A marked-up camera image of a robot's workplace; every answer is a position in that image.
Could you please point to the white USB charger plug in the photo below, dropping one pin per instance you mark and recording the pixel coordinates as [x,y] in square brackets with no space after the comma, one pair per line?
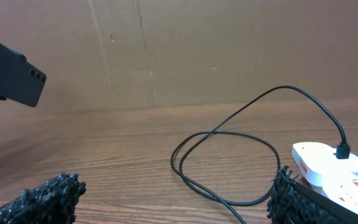
[318,161]

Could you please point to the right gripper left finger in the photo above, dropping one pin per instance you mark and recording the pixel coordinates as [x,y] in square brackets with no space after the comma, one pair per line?
[53,202]

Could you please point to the white power strip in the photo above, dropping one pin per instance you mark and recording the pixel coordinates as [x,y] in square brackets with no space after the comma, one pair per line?
[341,190]

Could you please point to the Samsung Galaxy smartphone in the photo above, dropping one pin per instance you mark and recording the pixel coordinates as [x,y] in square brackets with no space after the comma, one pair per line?
[20,81]

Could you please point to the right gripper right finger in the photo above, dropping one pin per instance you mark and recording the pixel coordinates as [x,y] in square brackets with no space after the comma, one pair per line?
[293,203]

